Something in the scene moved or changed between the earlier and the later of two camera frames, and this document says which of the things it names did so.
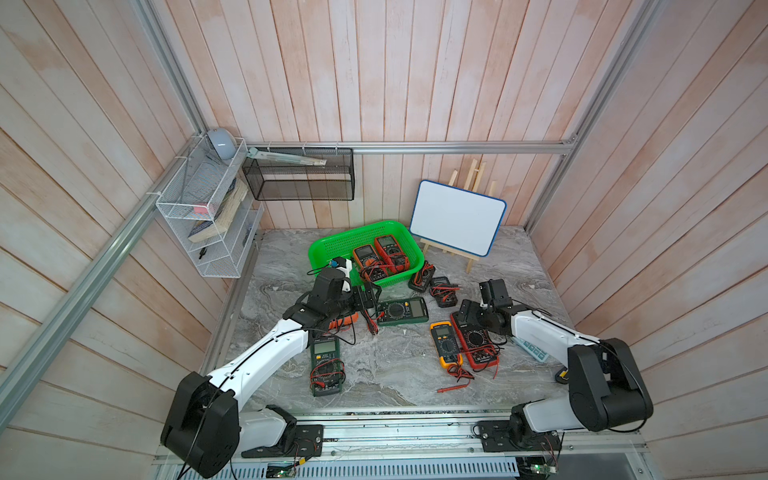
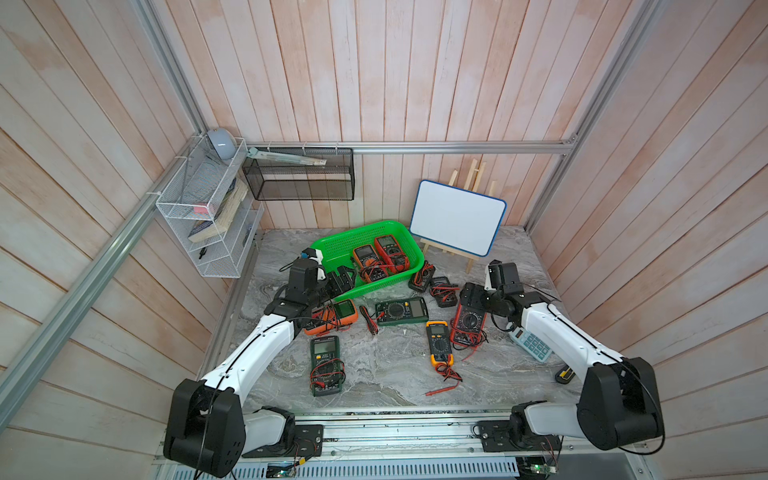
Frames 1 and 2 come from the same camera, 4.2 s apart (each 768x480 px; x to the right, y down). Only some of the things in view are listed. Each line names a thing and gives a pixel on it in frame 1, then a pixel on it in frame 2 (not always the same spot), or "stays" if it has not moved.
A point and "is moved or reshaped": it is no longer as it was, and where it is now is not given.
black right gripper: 471,315 to 475,298
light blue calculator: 531,349 stays
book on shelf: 208,229 stays
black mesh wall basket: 278,180 stays
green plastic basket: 324,250 stays
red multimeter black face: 477,345 is moved or reshaped
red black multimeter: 390,249 stays
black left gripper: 371,299 to 338,288
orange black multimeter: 370,263 stays
